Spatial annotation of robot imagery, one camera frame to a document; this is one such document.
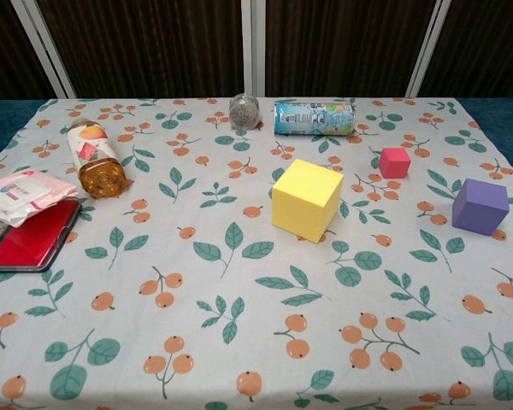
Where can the large yellow foam cube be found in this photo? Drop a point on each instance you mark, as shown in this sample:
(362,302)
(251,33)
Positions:
(303,200)

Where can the small red foam cube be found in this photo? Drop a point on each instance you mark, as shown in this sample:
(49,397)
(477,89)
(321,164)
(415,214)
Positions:
(393,164)

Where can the purple cube block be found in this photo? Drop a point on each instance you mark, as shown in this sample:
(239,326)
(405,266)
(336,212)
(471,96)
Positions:
(479,209)

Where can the floral fruit print tablecloth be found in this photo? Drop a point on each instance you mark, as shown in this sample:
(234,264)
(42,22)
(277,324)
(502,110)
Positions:
(239,277)

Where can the small clear glass jar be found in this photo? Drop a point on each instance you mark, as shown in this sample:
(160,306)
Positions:
(244,112)

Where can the blue printed drink can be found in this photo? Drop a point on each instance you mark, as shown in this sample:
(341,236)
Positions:
(312,118)

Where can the amber tea bottle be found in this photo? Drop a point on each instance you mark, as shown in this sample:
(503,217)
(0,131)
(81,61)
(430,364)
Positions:
(92,154)

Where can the dark brown partition panel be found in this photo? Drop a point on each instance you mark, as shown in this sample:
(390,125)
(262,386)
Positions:
(337,47)
(487,47)
(4,51)
(154,47)

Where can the flat red clear-rimmed case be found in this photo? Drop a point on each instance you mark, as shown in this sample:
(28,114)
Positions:
(30,239)

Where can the white pink tissue pack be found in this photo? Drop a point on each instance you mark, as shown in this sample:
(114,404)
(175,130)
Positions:
(17,192)

